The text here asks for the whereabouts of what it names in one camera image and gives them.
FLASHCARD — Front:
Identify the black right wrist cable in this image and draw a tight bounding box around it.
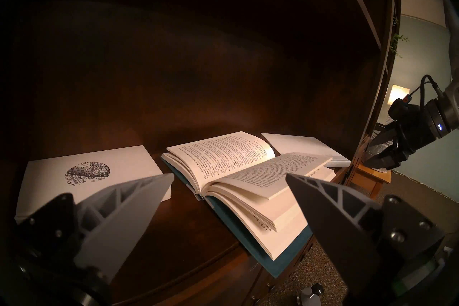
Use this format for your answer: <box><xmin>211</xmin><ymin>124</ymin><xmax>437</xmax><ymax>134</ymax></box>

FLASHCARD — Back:
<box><xmin>411</xmin><ymin>75</ymin><xmax>444</xmax><ymax>109</ymax></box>

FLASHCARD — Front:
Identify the dark wooden bookshelf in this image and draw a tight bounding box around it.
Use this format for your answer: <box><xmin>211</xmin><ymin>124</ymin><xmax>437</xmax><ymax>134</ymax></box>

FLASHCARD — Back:
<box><xmin>0</xmin><ymin>0</ymin><xmax>402</xmax><ymax>306</ymax></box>

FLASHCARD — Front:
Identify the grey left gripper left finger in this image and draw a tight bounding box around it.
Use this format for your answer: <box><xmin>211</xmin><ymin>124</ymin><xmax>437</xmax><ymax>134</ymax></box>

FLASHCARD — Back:
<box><xmin>16</xmin><ymin>173</ymin><xmax>175</xmax><ymax>286</ymax></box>

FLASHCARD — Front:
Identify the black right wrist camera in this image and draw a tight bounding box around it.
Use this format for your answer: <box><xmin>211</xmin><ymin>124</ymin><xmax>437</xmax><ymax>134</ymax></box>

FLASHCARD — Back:
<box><xmin>387</xmin><ymin>96</ymin><xmax>423</xmax><ymax>122</ymax></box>

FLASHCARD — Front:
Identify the white book round illustration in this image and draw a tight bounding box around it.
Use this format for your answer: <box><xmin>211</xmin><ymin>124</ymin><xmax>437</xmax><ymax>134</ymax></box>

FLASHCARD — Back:
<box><xmin>15</xmin><ymin>146</ymin><xmax>172</xmax><ymax>225</ymax></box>

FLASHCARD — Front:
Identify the lit table lamp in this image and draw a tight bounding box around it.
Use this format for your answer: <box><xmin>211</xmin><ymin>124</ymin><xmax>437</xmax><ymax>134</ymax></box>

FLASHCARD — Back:
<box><xmin>387</xmin><ymin>85</ymin><xmax>410</xmax><ymax>119</ymax></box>

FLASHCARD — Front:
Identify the white hardcover book blue spine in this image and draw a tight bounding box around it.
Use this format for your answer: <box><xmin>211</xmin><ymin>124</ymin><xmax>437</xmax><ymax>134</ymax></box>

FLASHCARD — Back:
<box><xmin>261</xmin><ymin>133</ymin><xmax>352</xmax><ymax>168</ymax></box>

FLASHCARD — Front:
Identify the black base knob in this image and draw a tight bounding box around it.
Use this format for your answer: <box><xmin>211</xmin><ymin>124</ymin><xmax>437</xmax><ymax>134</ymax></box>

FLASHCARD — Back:
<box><xmin>298</xmin><ymin>284</ymin><xmax>325</xmax><ymax>306</ymax></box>

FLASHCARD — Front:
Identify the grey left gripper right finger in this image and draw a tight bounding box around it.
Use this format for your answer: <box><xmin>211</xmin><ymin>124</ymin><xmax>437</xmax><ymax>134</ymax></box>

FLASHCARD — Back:
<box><xmin>286</xmin><ymin>173</ymin><xmax>445</xmax><ymax>290</ymax></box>

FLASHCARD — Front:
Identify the small wooden stool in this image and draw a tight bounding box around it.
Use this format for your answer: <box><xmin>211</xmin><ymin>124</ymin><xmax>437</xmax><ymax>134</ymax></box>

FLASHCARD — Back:
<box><xmin>350</xmin><ymin>165</ymin><xmax>392</xmax><ymax>200</ymax></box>

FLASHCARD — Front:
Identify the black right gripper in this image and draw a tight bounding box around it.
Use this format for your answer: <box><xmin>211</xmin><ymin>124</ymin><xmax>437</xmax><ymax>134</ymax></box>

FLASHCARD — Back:
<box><xmin>364</xmin><ymin>112</ymin><xmax>436</xmax><ymax>170</ymax></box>

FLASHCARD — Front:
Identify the teal cover paperback book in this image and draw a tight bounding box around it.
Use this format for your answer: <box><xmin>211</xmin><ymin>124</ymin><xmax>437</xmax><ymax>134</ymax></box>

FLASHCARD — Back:
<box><xmin>160</xmin><ymin>131</ymin><xmax>337</xmax><ymax>279</ymax></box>

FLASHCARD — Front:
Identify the green plant white pot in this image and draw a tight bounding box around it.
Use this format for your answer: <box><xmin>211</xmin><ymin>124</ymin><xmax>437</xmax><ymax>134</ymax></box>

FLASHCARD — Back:
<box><xmin>390</xmin><ymin>33</ymin><xmax>410</xmax><ymax>60</ymax></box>

